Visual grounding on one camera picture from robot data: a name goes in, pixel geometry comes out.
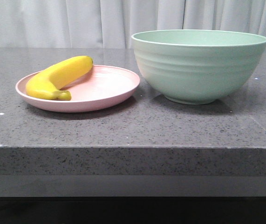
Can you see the yellow banana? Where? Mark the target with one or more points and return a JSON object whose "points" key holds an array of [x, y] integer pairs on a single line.
{"points": [[48, 83]]}

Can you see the green bowl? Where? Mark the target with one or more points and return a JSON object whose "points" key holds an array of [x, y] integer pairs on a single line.
{"points": [[197, 67]]}

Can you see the pink plate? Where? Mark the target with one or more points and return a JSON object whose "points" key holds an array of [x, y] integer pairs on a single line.
{"points": [[103, 87]]}

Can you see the white curtain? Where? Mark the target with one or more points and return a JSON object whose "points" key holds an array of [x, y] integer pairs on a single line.
{"points": [[110, 23]]}

